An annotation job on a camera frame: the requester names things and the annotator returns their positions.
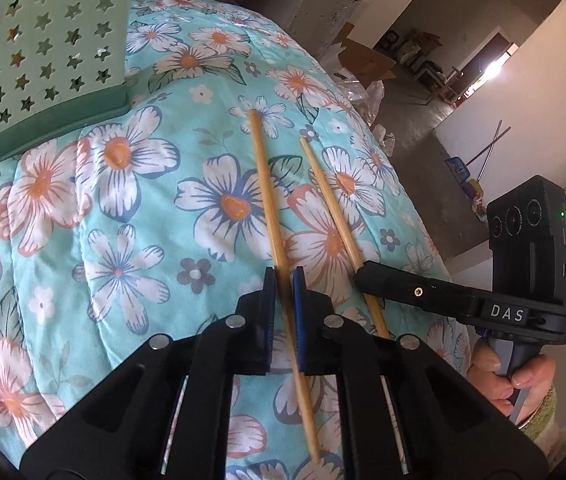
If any pile of plastic bags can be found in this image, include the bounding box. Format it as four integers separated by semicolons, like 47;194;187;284
333;77;396;156

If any floral turquoise blanket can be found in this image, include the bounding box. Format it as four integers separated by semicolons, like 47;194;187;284
0;0;469;480

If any green plastic utensil holder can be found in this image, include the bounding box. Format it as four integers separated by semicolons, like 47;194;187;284
0;0;141;183

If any wooden chair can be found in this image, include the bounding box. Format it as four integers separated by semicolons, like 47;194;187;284
415;57;464;103

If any bamboo chopstick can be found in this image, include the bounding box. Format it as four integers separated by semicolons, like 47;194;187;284
248;109;321;463
299;136;393;341

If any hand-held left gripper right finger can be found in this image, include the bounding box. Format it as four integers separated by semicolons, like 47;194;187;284
294;267;549;480

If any metal mop handle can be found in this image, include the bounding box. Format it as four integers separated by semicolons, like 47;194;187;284
477;120;503;182
466;126;512;167

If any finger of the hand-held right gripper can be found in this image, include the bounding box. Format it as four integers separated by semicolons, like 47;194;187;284
354;260;479;323

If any person's right hand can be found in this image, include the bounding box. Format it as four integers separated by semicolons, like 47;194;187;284
466;340;557;429

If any blue dustpan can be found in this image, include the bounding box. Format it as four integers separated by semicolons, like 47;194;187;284
444;156;473;184

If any cardboard box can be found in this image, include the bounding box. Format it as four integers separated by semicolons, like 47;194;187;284
335;22;396;83

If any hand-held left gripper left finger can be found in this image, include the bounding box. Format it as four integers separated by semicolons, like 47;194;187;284
19;267;277;480

